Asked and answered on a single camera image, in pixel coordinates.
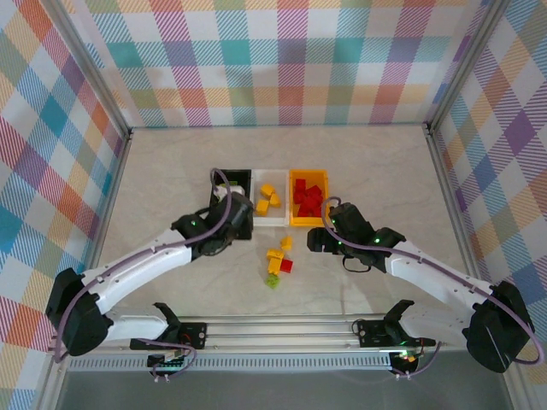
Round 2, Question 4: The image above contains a white plastic bin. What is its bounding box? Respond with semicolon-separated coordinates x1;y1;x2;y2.
251;169;289;227

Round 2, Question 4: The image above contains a black plastic bin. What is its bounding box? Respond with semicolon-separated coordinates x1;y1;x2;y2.
208;168;254;219

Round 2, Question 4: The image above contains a yellow plastic bin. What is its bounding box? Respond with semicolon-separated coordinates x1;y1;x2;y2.
288;169;333;227

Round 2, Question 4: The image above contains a small black controller board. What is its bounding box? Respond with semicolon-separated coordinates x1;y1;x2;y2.
147;353;189;370
391;350;420;366

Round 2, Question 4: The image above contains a plaid backdrop panel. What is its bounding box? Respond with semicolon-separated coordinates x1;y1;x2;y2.
68;0;492;129
0;0;129;410
431;0;547;385

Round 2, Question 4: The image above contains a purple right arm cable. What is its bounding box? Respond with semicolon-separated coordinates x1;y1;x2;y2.
322;196;539;380

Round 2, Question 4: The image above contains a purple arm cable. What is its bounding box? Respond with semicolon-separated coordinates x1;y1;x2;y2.
50;167;237;382
322;196;539;380

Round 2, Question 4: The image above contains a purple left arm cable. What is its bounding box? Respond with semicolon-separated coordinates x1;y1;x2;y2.
50;167;237;382

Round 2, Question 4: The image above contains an aluminium side frame rail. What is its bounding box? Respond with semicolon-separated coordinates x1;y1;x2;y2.
74;127;134;278
424;122;492;291

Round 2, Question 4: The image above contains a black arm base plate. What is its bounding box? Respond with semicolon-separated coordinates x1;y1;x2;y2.
130;320;209;352
356;319;437;348

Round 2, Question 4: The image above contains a wide aluminium base rail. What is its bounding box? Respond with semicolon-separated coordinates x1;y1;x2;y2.
46;314;516;356

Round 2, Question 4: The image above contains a slotted grey cable duct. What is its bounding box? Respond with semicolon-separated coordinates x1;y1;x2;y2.
66;356;394;372

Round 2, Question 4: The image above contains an aluminium upright frame post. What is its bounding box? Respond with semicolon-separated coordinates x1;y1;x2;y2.
425;0;510;132
50;0;133;138

